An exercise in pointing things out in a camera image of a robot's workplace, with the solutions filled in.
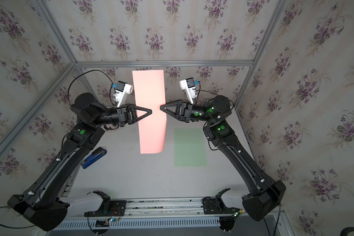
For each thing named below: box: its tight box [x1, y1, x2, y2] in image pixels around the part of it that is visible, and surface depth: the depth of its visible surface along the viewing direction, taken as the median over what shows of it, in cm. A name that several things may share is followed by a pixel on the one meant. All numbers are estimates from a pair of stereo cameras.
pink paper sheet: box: [132, 69, 168, 154], surface depth 51 cm
